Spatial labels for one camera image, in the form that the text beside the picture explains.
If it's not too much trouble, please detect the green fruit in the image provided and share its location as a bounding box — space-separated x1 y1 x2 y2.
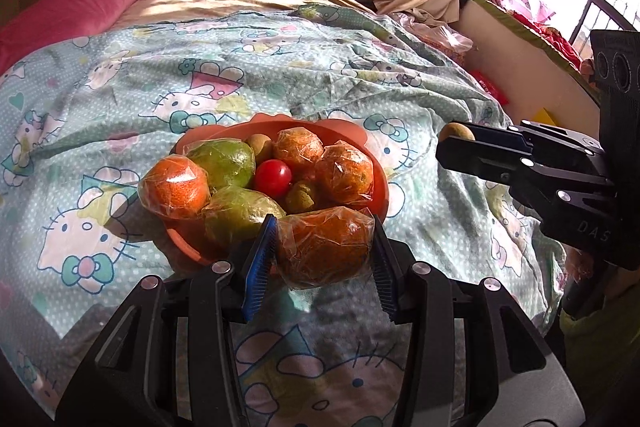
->
186 138 256 192
202 186 286 249

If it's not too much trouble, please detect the small tan longan fruit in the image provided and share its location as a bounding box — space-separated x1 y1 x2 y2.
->
438 122 475 142
284 180 319 215
245 133 273 165

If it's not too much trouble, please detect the large orange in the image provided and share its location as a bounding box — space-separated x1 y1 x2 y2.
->
276 206 375 289

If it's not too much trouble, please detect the pink floral cloth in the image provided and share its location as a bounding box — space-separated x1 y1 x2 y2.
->
392 13 473 66

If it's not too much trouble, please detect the orange bear-shaped plate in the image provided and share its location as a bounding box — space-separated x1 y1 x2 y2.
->
162 112 391 267

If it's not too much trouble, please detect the red tomato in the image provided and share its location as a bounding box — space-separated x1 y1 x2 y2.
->
253 159 293 199

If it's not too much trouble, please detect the red plastic bag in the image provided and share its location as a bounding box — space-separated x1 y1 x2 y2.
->
470 69 509 106

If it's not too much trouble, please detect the Hello Kitty blue quilt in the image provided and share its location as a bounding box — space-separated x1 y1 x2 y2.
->
1 4 565 426

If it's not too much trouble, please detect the yellow paper note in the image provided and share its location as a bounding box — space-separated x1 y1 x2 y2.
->
530 107 559 127

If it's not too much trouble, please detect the black camera box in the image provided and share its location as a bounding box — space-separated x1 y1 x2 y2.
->
590 29 639 212

